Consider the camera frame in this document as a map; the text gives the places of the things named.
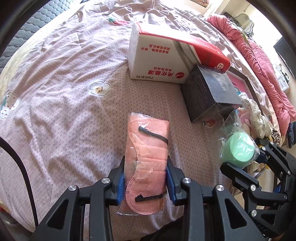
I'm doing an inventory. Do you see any pink face masks pack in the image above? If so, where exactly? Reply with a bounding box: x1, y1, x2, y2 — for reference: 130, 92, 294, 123
118, 113, 170, 215

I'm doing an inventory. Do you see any leopard print scrunchie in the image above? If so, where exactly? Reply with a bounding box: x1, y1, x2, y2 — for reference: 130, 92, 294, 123
270, 128, 281, 146

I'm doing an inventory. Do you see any green sponge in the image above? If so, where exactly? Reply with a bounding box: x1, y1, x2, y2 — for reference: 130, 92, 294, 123
216, 110, 260, 169

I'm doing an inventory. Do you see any white floral scrunchie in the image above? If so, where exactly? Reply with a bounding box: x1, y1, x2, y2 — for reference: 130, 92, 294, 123
239, 92, 273, 138

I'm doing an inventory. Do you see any pink quilted blanket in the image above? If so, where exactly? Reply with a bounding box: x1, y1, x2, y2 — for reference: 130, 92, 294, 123
207, 14, 295, 135

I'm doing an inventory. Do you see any dark tray with pink book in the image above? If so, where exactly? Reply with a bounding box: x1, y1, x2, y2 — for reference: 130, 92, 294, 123
226, 67, 263, 114

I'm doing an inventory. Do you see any dark blue box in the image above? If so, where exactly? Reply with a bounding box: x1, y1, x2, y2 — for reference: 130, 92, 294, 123
181, 65, 242, 123

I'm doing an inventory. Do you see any white cabinet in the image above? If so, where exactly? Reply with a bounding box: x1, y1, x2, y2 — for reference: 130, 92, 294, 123
275, 68, 290, 94

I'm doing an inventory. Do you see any lilac strawberry bed sheet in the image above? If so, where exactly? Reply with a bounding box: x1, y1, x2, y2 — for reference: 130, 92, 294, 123
1, 1, 279, 220

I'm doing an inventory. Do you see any black television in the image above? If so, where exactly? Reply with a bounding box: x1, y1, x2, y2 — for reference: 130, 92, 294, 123
274, 37, 296, 78

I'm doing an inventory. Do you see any red white tissue box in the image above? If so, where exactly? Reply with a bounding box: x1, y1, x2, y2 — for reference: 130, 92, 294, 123
127, 23, 230, 84

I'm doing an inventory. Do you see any grey quilted headboard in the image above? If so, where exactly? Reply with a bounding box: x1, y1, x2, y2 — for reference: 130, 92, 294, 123
1, 0, 77, 71

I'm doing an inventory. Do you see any black cable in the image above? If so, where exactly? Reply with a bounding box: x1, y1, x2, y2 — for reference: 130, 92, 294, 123
0, 136, 40, 229

